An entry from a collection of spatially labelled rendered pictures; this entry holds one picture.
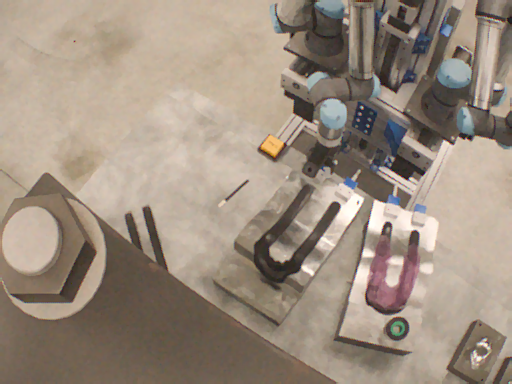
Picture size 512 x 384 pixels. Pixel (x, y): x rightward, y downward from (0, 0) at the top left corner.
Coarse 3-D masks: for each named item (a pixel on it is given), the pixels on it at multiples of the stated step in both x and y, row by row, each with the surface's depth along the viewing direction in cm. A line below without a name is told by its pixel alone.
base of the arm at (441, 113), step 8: (424, 96) 160; (432, 96) 155; (424, 104) 160; (432, 104) 156; (440, 104) 153; (456, 104) 152; (424, 112) 161; (432, 112) 157; (440, 112) 155; (448, 112) 155; (456, 112) 157; (440, 120) 158; (448, 120) 157
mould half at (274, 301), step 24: (288, 192) 165; (264, 216) 160; (312, 216) 161; (336, 216) 161; (240, 240) 153; (288, 240) 155; (336, 240) 158; (240, 264) 157; (312, 264) 150; (240, 288) 154; (264, 288) 154; (288, 288) 153; (264, 312) 150; (288, 312) 154
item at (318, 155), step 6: (318, 144) 150; (312, 150) 151; (318, 150) 150; (324, 150) 149; (330, 150) 150; (312, 156) 151; (318, 156) 150; (324, 156) 150; (306, 162) 151; (312, 162) 151; (318, 162) 150; (306, 168) 151; (312, 168) 150; (318, 168) 150; (306, 174) 151; (312, 174) 151
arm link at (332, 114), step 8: (320, 104) 138; (328, 104) 134; (336, 104) 134; (320, 112) 136; (328, 112) 133; (336, 112) 133; (344, 112) 133; (320, 120) 138; (328, 120) 134; (336, 120) 133; (344, 120) 135; (320, 128) 140; (328, 128) 137; (336, 128) 136; (328, 136) 141; (336, 136) 141
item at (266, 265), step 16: (304, 192) 165; (288, 208) 163; (336, 208) 163; (288, 224) 160; (320, 224) 161; (272, 240) 155; (256, 256) 151; (304, 256) 152; (272, 272) 155; (288, 272) 147
